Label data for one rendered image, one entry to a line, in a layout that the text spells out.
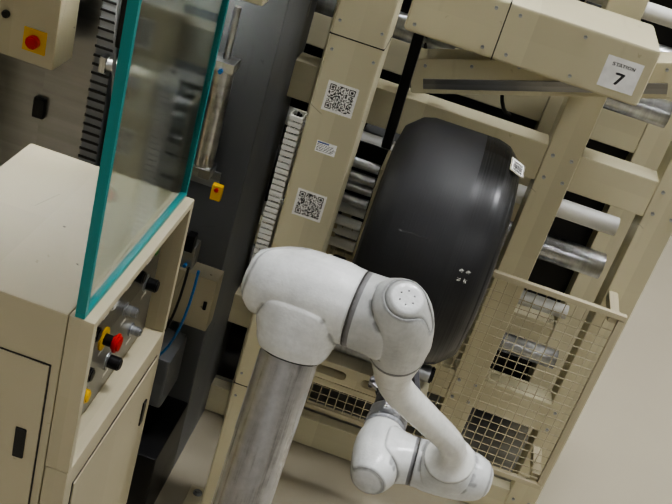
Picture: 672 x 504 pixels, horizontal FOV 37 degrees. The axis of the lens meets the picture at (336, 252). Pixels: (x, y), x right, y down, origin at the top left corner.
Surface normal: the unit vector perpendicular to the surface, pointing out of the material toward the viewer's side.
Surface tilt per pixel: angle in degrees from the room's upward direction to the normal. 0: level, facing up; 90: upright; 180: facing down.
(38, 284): 0
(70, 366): 90
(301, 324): 77
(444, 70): 90
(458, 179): 32
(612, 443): 0
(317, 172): 90
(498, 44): 90
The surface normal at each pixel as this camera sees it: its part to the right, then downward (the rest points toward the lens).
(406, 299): 0.18, -0.48
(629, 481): 0.26, -0.83
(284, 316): -0.36, 0.15
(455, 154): 0.18, -0.65
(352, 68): -0.21, 0.45
